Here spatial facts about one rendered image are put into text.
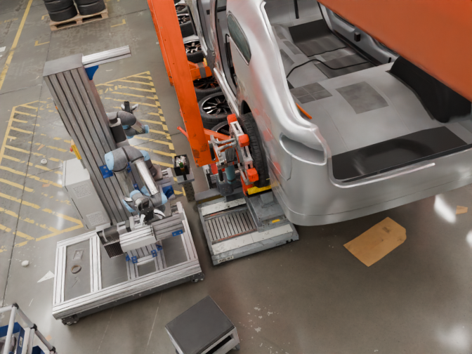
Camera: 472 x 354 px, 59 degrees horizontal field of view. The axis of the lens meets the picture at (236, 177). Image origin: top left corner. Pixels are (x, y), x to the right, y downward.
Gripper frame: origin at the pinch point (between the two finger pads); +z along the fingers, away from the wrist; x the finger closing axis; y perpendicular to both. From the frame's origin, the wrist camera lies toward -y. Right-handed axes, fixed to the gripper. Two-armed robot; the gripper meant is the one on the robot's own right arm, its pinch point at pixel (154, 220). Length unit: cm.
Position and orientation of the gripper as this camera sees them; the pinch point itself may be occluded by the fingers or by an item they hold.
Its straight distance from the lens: 267.0
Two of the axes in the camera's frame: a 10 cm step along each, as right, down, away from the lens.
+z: 5.2, 4.9, -7.0
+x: -8.5, 3.3, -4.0
